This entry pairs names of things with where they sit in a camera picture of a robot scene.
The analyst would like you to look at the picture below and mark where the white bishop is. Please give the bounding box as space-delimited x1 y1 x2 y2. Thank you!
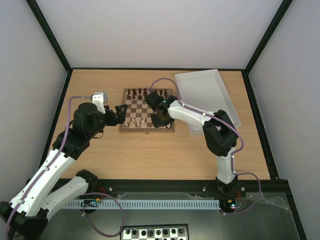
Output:
141 120 147 128

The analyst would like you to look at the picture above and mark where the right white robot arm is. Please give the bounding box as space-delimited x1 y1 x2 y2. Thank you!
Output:
145 91 238 196

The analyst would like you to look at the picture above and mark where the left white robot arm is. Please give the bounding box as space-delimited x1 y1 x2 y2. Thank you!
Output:
0 102 128 240

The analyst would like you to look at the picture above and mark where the wooden chess board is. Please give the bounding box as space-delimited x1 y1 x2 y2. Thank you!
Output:
119 87 175 134

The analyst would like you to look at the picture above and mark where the printed checker calibration board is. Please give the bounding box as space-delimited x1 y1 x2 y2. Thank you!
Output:
119 224 190 240

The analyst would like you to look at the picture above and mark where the white cardboard box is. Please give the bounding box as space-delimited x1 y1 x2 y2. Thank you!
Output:
175 69 242 130

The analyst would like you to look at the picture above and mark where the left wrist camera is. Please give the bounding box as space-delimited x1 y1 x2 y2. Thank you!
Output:
91 91 108 104

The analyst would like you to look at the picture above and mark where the black aluminium rail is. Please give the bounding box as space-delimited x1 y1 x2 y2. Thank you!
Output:
69 178 291 201

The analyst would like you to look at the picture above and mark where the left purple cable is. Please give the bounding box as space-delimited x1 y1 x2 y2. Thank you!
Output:
4 95 126 236

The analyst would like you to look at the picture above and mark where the purple cable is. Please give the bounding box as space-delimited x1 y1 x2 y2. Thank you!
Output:
4 95 126 236
149 77 262 216

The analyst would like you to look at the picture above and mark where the light blue cable duct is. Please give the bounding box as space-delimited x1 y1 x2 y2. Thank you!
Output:
64 199 220 210

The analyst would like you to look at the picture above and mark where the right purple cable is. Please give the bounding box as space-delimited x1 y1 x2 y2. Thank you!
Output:
149 77 262 216

